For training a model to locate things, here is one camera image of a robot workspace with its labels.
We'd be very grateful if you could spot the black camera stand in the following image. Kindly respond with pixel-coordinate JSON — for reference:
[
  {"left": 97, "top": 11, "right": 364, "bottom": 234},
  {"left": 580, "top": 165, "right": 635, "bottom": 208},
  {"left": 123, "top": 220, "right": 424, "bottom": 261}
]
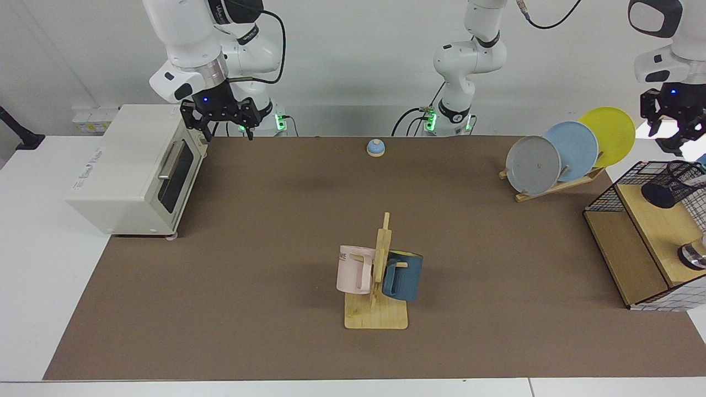
[
  {"left": 655, "top": 130, "right": 690, "bottom": 156},
  {"left": 0, "top": 106, "right": 46, "bottom": 151}
]

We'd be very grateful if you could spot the brown table cloth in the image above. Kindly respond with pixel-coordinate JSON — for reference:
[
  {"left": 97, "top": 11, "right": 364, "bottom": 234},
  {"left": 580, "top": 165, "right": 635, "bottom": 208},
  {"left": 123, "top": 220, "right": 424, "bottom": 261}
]
[{"left": 43, "top": 136, "right": 706, "bottom": 381}]

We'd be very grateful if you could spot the light blue plate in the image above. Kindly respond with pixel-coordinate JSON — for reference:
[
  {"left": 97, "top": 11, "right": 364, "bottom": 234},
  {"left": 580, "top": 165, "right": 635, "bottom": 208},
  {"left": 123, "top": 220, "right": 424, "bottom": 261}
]
[{"left": 543, "top": 121, "right": 600, "bottom": 183}]

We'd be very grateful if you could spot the pink mug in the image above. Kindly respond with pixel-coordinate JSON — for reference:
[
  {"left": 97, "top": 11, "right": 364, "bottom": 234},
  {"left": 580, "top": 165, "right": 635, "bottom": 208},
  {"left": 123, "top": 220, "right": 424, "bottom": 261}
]
[{"left": 336, "top": 245, "right": 377, "bottom": 296}]

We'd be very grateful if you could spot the wooden plate rack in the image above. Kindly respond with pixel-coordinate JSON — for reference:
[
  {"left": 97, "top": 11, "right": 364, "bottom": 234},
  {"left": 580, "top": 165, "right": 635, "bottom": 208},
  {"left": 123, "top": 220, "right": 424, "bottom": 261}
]
[{"left": 499, "top": 165, "right": 606, "bottom": 203}]

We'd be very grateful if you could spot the dark blue mug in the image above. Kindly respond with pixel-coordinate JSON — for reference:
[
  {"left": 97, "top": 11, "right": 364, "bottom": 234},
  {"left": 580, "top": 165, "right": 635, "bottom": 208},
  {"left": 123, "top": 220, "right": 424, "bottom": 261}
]
[{"left": 381, "top": 250, "right": 424, "bottom": 302}]

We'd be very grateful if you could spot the wire basket with wooden floor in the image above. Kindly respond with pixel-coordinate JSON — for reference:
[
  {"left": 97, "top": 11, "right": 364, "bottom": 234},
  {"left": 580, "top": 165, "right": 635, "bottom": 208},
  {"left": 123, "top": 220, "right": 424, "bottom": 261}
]
[{"left": 584, "top": 160, "right": 706, "bottom": 312}]

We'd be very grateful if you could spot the grey plate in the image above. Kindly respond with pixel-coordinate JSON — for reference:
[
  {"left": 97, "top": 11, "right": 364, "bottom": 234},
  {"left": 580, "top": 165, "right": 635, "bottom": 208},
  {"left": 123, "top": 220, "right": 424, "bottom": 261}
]
[{"left": 505, "top": 136, "right": 562, "bottom": 196}]

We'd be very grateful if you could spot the wooden cup stand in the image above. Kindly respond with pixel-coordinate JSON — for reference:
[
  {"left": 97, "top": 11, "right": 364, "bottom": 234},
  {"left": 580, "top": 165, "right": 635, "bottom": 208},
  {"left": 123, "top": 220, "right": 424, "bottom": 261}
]
[{"left": 344, "top": 212, "right": 409, "bottom": 330}]

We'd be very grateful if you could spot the black mesh pen holder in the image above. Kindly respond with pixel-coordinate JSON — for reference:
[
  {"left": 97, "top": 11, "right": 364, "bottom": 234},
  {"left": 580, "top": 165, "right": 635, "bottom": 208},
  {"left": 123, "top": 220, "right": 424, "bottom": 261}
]
[{"left": 640, "top": 160, "right": 706, "bottom": 209}]

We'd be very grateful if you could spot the yellow plate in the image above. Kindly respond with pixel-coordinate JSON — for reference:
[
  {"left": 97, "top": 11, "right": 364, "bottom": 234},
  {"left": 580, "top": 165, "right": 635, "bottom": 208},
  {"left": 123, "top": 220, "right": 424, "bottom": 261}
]
[{"left": 579, "top": 106, "right": 637, "bottom": 168}]

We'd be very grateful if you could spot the pale toaster oven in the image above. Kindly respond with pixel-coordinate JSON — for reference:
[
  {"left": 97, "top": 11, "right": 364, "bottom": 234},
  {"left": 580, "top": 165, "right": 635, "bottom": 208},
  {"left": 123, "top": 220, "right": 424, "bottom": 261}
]
[{"left": 63, "top": 104, "right": 209, "bottom": 239}]

